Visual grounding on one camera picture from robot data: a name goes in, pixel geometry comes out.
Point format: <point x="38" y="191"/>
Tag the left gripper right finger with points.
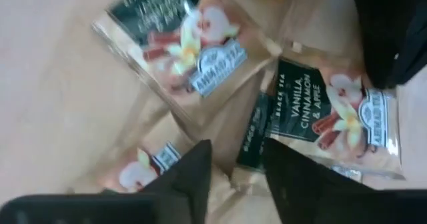
<point x="300" y="197"/>

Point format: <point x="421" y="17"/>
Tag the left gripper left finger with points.
<point x="180" y="197"/>

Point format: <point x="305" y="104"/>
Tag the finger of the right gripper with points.
<point x="390" y="34"/>

